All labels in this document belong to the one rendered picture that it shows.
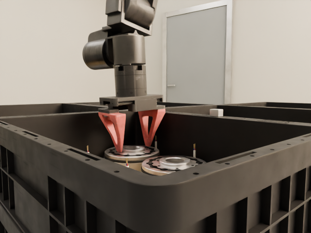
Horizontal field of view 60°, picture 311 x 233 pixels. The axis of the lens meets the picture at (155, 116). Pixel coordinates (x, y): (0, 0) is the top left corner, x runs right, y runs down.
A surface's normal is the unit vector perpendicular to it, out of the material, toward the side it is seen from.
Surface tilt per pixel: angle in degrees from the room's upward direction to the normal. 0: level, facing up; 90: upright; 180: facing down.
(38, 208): 90
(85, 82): 90
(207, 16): 90
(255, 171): 90
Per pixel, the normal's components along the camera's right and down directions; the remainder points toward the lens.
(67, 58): 0.79, 0.06
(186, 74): -0.62, 0.07
